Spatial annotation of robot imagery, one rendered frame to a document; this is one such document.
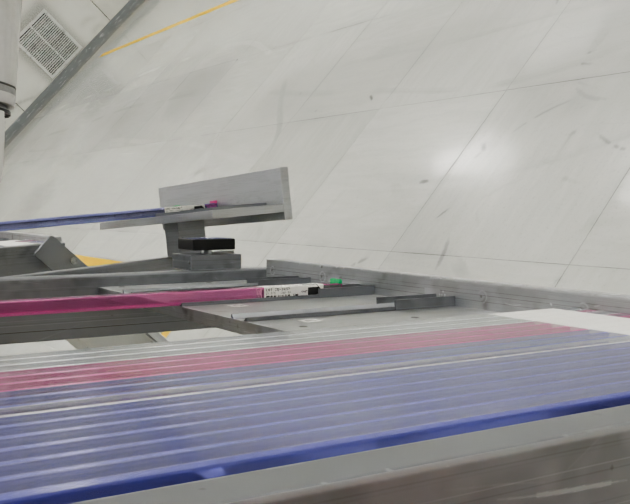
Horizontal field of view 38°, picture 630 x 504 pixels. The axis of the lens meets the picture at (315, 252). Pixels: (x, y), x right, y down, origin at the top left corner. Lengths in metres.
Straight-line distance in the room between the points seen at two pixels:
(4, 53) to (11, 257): 0.54
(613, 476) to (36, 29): 8.50
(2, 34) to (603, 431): 1.05
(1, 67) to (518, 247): 1.22
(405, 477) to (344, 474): 0.02
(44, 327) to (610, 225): 1.31
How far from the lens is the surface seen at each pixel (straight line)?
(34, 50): 8.68
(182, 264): 0.97
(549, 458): 0.29
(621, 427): 0.31
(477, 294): 0.72
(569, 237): 1.98
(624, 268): 1.83
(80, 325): 0.92
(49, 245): 1.66
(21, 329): 0.90
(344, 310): 0.68
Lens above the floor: 1.13
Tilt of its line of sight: 26 degrees down
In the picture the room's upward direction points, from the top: 44 degrees counter-clockwise
